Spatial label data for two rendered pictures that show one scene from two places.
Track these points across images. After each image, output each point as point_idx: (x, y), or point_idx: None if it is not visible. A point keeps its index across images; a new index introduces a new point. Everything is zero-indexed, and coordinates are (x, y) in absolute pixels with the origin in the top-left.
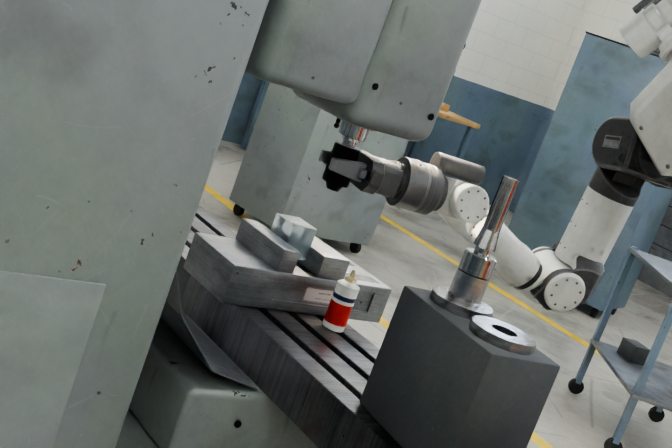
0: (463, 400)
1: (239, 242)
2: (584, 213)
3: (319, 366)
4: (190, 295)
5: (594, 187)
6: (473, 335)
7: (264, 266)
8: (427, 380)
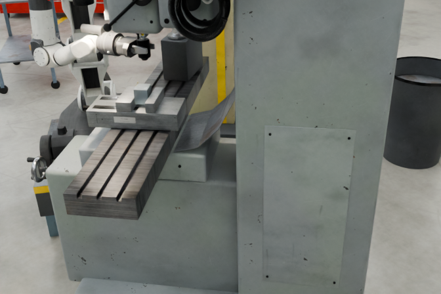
0: (201, 43)
1: (157, 110)
2: (52, 20)
3: (182, 91)
4: (171, 140)
5: (50, 8)
6: None
7: (167, 98)
8: (195, 51)
